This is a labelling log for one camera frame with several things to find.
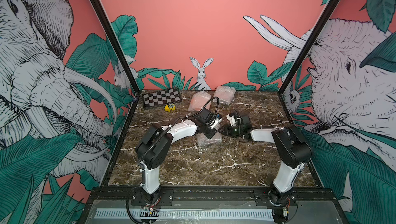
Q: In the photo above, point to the black white chessboard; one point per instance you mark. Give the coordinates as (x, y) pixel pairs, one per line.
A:
(161, 98)

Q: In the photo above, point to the small yellow toy block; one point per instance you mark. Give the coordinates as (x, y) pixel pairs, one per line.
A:
(170, 107)

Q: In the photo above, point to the clear bubble wrap sheet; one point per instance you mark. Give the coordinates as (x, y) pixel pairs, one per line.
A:
(203, 141)

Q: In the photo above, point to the right bubble wrapped plate bundle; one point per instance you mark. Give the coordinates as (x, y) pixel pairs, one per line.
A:
(225, 94)

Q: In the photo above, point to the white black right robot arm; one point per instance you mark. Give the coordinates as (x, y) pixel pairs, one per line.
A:
(291, 146)

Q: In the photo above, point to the white slotted cable duct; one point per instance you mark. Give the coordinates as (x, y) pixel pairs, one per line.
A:
(223, 214)

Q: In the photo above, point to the black left frame post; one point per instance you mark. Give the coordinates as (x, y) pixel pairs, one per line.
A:
(106, 24)

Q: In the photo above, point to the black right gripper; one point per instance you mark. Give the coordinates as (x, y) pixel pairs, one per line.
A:
(228, 128)

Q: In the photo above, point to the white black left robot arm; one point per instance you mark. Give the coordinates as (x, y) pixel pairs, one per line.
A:
(154, 146)

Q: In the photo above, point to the left pink bubble wrapped bundle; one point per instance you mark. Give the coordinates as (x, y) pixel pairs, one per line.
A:
(198, 100)

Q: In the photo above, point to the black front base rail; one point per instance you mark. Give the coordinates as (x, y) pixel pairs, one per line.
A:
(169, 195)

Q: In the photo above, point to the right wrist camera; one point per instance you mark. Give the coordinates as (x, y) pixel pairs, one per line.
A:
(232, 119)

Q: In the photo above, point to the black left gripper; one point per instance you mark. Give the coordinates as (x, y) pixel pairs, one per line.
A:
(213, 131)

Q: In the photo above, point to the black frame post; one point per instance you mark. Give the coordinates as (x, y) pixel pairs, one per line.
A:
(106, 24)
(316, 31)

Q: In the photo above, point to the black right frame post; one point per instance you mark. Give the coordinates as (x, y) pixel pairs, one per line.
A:
(316, 31)

